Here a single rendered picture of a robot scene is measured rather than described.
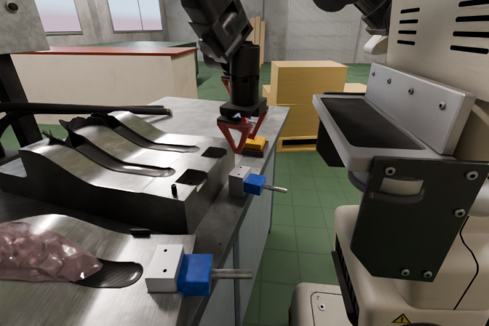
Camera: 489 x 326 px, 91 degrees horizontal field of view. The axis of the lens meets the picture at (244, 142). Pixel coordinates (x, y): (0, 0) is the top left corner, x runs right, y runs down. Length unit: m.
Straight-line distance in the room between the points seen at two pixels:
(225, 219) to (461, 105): 0.41
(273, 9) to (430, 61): 9.18
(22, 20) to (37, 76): 2.69
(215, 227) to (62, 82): 3.38
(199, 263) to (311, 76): 2.12
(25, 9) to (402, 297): 1.36
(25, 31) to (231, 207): 1.02
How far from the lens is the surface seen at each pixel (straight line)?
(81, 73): 3.53
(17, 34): 1.26
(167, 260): 0.36
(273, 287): 1.39
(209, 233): 0.49
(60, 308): 0.40
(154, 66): 3.02
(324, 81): 2.40
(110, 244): 0.44
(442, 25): 0.37
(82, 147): 0.64
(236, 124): 0.44
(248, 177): 0.56
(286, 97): 2.33
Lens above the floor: 1.15
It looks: 25 degrees down
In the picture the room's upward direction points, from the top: straight up
